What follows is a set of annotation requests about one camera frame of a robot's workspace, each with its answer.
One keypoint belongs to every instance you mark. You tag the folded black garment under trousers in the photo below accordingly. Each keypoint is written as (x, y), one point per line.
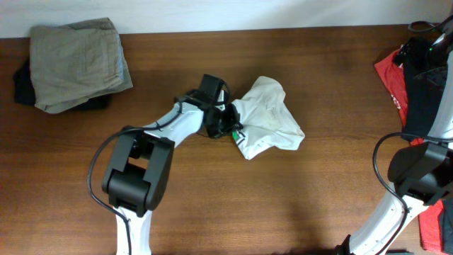
(24, 92)

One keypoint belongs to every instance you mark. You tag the white printed t-shirt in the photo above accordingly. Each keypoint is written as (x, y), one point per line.
(266, 121)

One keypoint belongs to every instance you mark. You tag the red garment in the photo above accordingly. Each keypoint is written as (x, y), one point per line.
(391, 75)

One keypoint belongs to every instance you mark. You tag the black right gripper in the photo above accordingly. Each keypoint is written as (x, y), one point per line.
(411, 52)

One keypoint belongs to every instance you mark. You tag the black t-shirt with white mark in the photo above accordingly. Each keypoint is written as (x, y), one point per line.
(430, 114)

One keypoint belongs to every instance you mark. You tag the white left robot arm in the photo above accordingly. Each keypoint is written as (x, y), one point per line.
(137, 174)

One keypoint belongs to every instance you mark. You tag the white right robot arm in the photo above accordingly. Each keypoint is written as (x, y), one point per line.
(414, 165)

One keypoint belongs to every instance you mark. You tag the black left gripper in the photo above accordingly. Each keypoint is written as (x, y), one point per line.
(231, 120)

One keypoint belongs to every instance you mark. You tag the folded khaki trousers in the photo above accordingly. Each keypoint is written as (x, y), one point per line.
(76, 62)

